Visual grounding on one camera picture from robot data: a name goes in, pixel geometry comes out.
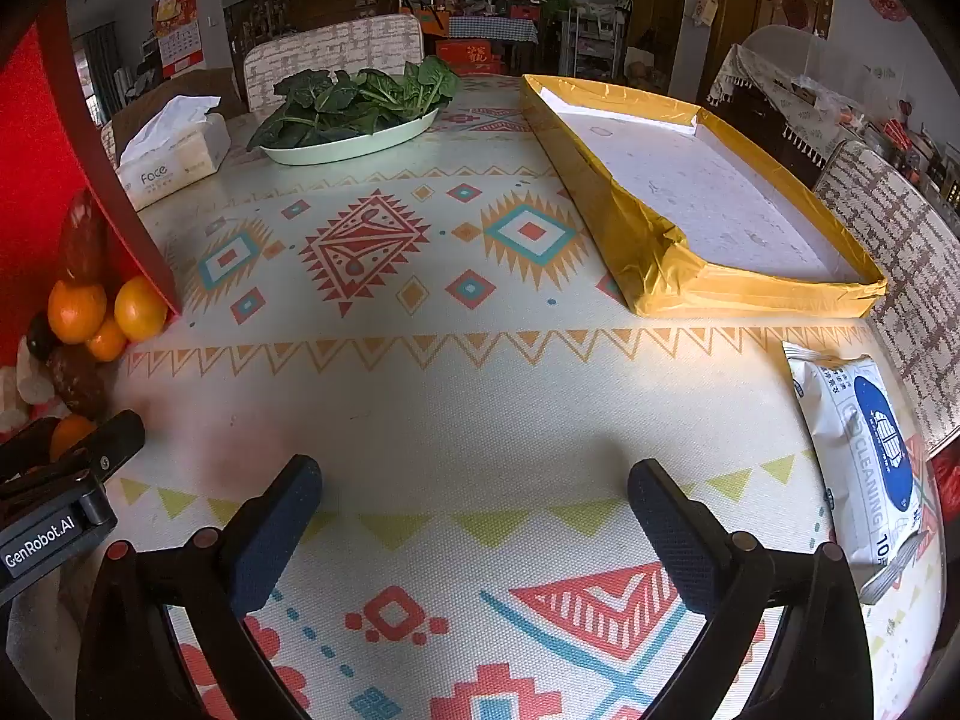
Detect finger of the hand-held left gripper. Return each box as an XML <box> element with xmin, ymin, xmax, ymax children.
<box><xmin>0</xmin><ymin>410</ymin><xmax>147</xmax><ymax>502</ymax></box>
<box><xmin>0</xmin><ymin>418</ymin><xmax>59</xmax><ymax>475</ymax></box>

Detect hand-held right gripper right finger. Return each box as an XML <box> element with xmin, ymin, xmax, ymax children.
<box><xmin>627</xmin><ymin>457</ymin><xmax>875</xmax><ymax>720</ymax></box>

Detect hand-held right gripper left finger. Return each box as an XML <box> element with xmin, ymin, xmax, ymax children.
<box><xmin>75</xmin><ymin>454</ymin><xmax>325</xmax><ymax>720</ymax></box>

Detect beige sugarcane chunk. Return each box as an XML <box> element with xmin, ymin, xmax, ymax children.
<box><xmin>16</xmin><ymin>352</ymin><xmax>57</xmax><ymax>406</ymax></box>
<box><xmin>0</xmin><ymin>364</ymin><xmax>35</xmax><ymax>436</ymax></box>

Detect small orange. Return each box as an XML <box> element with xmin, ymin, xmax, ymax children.
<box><xmin>49</xmin><ymin>414</ymin><xmax>98</xmax><ymax>462</ymax></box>
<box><xmin>84</xmin><ymin>315</ymin><xmax>128</xmax><ymax>362</ymax></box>

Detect dark brown date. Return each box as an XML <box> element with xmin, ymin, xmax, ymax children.
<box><xmin>46</xmin><ymin>345</ymin><xmax>113</xmax><ymax>417</ymax></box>

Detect dark purple passion fruit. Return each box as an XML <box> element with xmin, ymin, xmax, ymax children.
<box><xmin>26</xmin><ymin>313</ymin><xmax>59</xmax><ymax>361</ymax></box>

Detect large orange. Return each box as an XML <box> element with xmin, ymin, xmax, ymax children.
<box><xmin>47</xmin><ymin>281</ymin><xmax>108</xmax><ymax>346</ymax></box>

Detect pale orange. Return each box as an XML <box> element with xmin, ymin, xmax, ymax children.
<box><xmin>114</xmin><ymin>275</ymin><xmax>169</xmax><ymax>342</ymax></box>

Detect reddish brown date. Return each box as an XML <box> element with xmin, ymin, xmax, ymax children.
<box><xmin>58</xmin><ymin>190</ymin><xmax>106</xmax><ymax>286</ymax></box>

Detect wet wipes pack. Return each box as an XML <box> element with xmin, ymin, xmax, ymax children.
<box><xmin>781</xmin><ymin>340</ymin><xmax>938</xmax><ymax>605</ymax></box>

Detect patterned tablecloth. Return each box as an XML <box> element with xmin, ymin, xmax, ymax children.
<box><xmin>101</xmin><ymin>75</ymin><xmax>950</xmax><ymax>720</ymax></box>

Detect tissue box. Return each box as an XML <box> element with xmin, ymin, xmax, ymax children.
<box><xmin>112</xmin><ymin>95</ymin><xmax>232</xmax><ymax>211</ymax></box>

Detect chair with patterned cover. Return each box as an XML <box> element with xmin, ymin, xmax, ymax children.
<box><xmin>814</xmin><ymin>139</ymin><xmax>960</xmax><ymax>458</ymax></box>
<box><xmin>241</xmin><ymin>13</ymin><xmax>425</xmax><ymax>110</ymax></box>

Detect brown chair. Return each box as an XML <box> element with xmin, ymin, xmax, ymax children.
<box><xmin>101</xmin><ymin>67</ymin><xmax>248</xmax><ymax>158</ymax></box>

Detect pale green oval plate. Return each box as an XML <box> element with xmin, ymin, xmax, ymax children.
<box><xmin>259</xmin><ymin>106</ymin><xmax>442</xmax><ymax>166</ymax></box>

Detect yellow taped tray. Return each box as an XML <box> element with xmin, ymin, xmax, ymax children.
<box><xmin>521</xmin><ymin>73</ymin><xmax>888</xmax><ymax>318</ymax></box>

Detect spinach leaves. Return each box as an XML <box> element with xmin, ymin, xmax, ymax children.
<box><xmin>247</xmin><ymin>55</ymin><xmax>461</xmax><ymax>151</ymax></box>

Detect sideboard with fringed cloth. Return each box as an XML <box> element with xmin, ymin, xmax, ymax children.
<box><xmin>707</xmin><ymin>25</ymin><xmax>908</xmax><ymax>166</ymax></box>

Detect metal shelf rack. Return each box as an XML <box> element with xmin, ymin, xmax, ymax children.
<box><xmin>559</xmin><ymin>4</ymin><xmax>627</xmax><ymax>80</ymax></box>

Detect red gift box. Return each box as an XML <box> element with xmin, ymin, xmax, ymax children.
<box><xmin>436</xmin><ymin>40</ymin><xmax>505</xmax><ymax>76</ymax></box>

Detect blue checkered tablecloth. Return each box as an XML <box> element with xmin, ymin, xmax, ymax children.
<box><xmin>448</xmin><ymin>15</ymin><xmax>539</xmax><ymax>46</ymax></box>

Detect red wall calendar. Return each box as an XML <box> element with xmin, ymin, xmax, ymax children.
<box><xmin>154</xmin><ymin>0</ymin><xmax>203</xmax><ymax>80</ymax></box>

